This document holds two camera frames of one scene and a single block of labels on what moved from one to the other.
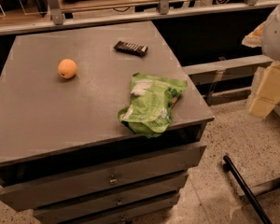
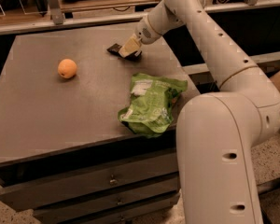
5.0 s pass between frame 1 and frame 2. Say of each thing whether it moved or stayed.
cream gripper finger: moved
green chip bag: stayed
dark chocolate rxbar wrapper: moved
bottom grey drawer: stayed
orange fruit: stayed
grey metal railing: stayed
